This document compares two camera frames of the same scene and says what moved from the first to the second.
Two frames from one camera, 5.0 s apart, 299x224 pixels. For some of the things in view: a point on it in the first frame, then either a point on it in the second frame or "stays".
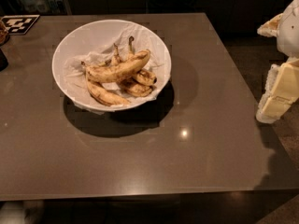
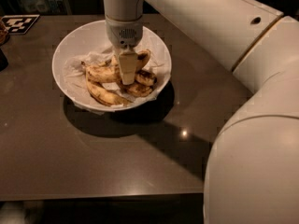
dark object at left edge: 4,62 stays
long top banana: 116,71 stays
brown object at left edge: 4,34 stays
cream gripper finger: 281,91 → 124,28
